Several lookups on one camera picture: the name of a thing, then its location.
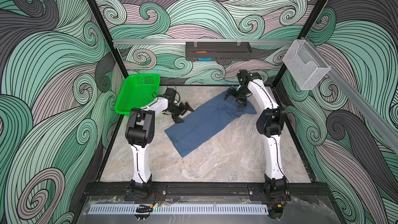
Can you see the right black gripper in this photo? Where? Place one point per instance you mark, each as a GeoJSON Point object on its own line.
{"type": "Point", "coordinates": [235, 92]}

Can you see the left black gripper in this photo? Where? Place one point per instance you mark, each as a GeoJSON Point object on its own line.
{"type": "Point", "coordinates": [181, 107]}

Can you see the blue t-shirt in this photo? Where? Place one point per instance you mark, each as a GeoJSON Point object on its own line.
{"type": "Point", "coordinates": [205, 122]}

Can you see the green plastic basket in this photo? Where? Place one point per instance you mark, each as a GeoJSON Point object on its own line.
{"type": "Point", "coordinates": [138, 90]}

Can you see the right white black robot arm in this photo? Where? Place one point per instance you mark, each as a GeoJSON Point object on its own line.
{"type": "Point", "coordinates": [269, 124]}

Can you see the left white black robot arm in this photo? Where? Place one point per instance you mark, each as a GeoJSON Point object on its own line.
{"type": "Point", "coordinates": [140, 131]}

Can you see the black wall tray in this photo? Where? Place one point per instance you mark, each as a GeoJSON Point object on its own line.
{"type": "Point", "coordinates": [219, 52]}

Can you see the clear acrylic wall holder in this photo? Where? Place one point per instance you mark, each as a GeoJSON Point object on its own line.
{"type": "Point", "coordinates": [305, 64]}

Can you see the aluminium back rail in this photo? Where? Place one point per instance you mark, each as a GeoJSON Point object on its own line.
{"type": "Point", "coordinates": [254, 42]}

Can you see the aluminium rail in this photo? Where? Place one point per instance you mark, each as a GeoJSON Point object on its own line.
{"type": "Point", "coordinates": [254, 42]}
{"type": "Point", "coordinates": [342, 73]}

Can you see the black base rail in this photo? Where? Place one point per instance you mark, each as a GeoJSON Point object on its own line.
{"type": "Point", "coordinates": [169, 191]}

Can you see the white slotted cable duct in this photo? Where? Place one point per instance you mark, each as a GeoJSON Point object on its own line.
{"type": "Point", "coordinates": [181, 209]}

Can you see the aluminium right rail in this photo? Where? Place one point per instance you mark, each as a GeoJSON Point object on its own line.
{"type": "Point", "coordinates": [342, 73]}

